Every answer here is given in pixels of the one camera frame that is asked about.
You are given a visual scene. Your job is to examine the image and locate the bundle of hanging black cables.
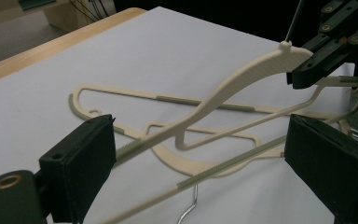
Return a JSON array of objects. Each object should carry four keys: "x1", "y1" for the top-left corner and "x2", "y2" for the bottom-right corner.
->
[{"x1": 69, "y1": 0, "x2": 110, "y2": 22}]

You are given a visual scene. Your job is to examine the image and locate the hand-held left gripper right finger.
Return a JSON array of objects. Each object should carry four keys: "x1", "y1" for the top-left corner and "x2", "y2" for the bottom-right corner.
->
[{"x1": 283, "y1": 113, "x2": 358, "y2": 224}]

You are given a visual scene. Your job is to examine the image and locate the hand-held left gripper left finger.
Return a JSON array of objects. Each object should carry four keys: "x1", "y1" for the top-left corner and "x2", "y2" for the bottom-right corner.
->
[{"x1": 38, "y1": 114, "x2": 117, "y2": 224}]

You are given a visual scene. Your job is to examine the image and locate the beige plastic clothes hanger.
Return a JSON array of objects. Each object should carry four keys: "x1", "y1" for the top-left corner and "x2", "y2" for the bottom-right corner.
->
[
  {"x1": 99, "y1": 0, "x2": 358, "y2": 224},
  {"x1": 68, "y1": 83, "x2": 353, "y2": 224}
]

